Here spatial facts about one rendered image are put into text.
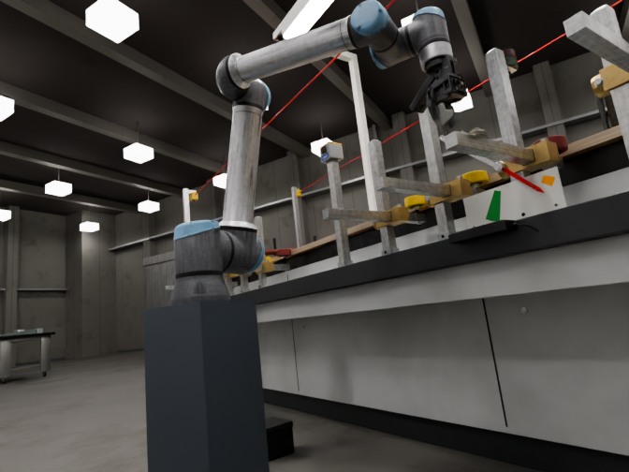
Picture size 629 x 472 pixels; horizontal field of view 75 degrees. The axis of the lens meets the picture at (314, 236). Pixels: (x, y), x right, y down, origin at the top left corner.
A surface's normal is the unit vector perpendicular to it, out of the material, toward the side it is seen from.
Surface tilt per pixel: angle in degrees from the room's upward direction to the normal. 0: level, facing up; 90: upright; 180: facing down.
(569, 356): 90
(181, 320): 90
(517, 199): 90
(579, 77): 90
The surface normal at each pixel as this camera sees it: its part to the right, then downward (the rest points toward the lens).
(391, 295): -0.83, -0.01
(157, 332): -0.50, -0.11
